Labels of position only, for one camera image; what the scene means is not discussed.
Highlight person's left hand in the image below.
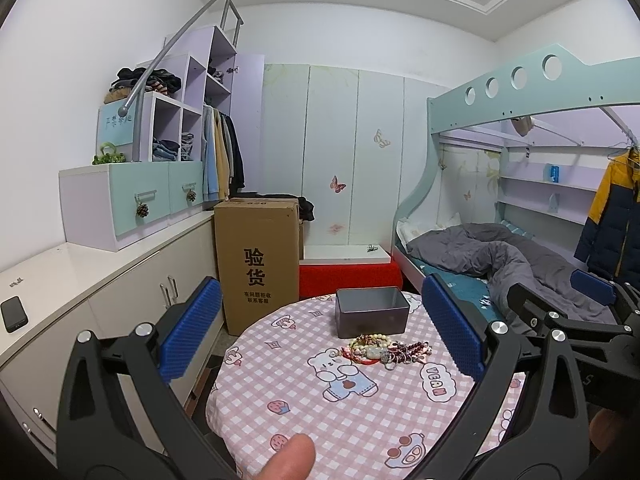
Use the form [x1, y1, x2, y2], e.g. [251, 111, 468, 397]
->
[256, 434, 316, 480]

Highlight yellow navy jacket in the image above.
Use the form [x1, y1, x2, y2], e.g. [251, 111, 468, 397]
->
[574, 148, 640, 289]

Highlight grey duvet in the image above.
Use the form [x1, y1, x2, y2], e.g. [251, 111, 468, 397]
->
[406, 223, 615, 334]

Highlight teal bed sheet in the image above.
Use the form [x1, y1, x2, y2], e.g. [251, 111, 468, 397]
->
[406, 223, 511, 321]

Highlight black smartphone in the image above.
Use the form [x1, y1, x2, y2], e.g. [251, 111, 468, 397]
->
[1, 296, 28, 333]

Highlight beige low cabinet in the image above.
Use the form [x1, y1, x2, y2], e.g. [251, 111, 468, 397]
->
[1, 212, 217, 463]

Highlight pink checkered bear tablecloth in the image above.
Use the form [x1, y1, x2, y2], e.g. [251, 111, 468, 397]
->
[205, 290, 526, 480]

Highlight grey metal tin box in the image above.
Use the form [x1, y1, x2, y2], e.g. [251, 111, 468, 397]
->
[335, 287, 409, 339]

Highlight teal drawer stair unit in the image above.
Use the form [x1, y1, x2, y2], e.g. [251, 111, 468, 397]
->
[58, 162, 204, 252]

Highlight brown cardboard box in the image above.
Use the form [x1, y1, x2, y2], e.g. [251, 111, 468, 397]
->
[214, 198, 300, 336]

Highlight red storage bench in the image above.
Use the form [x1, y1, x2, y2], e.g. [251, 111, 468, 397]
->
[299, 245, 404, 299]

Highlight white wardrobe with butterflies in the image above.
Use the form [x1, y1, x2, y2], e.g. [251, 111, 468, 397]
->
[259, 64, 445, 248]

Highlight hanging clothes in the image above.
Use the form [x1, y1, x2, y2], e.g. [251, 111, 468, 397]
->
[202, 104, 245, 202]

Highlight grey metal handrail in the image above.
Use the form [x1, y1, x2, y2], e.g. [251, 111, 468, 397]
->
[117, 0, 245, 162]

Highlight purple cubby shelf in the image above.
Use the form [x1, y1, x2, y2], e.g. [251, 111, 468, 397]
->
[96, 26, 265, 191]

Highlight teal bunk bed frame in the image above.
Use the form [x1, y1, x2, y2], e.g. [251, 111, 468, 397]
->
[395, 46, 639, 272]

